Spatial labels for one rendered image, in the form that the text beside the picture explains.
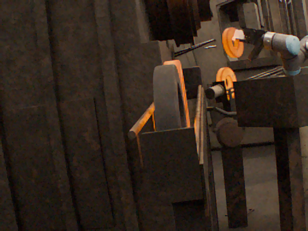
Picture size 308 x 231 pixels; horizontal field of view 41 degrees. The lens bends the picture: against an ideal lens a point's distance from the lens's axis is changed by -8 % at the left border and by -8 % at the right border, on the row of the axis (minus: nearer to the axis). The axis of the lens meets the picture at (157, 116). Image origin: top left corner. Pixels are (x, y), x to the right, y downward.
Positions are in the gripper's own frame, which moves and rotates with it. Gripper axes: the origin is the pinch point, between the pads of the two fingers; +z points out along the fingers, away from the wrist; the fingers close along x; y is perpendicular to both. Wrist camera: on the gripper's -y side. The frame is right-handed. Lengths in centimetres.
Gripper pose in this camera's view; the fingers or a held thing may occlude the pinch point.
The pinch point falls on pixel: (232, 38)
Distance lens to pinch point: 226.4
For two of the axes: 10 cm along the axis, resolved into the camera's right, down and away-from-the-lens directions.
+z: -7.5, -2.2, 6.2
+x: -6.6, 1.3, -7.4
